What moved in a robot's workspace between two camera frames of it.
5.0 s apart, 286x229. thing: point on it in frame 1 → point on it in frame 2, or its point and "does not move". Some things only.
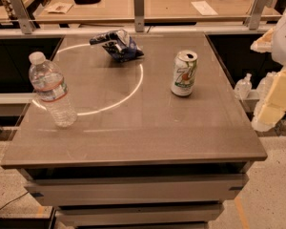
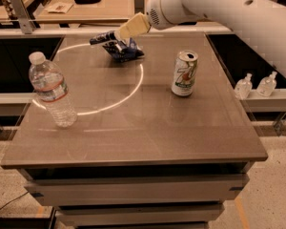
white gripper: [285, 40] → [156, 10]
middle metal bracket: [138, 10] does not move
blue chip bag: [120, 44] does not move
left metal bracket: [27, 24] does not move
